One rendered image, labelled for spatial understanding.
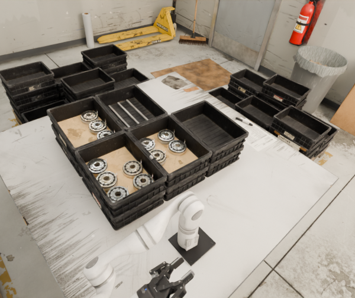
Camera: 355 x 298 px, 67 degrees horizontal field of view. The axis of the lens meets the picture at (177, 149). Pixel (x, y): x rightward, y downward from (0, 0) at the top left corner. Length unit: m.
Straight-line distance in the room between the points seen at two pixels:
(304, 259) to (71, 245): 1.70
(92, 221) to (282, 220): 0.99
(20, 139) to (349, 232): 2.60
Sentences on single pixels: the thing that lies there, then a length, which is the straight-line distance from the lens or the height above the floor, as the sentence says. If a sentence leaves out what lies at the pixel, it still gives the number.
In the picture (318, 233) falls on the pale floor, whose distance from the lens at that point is 2.58.
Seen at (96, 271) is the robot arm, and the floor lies 0.92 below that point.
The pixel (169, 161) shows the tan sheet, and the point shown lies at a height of 0.83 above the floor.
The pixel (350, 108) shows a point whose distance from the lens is 3.79.
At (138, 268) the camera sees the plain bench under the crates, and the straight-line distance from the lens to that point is 1.31.
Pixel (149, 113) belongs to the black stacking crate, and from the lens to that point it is 1.81.
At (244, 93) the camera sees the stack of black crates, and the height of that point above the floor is 0.37.
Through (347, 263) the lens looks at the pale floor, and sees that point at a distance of 2.56.
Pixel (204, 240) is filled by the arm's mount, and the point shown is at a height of 0.72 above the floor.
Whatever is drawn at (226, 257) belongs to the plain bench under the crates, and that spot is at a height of 0.70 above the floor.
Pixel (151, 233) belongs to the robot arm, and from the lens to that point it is 1.06.
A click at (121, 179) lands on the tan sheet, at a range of 1.41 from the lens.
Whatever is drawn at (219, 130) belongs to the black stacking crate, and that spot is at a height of 0.83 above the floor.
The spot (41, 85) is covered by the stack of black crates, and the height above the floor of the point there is 0.51.
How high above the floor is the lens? 1.92
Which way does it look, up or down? 44 degrees down
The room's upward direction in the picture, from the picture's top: 7 degrees clockwise
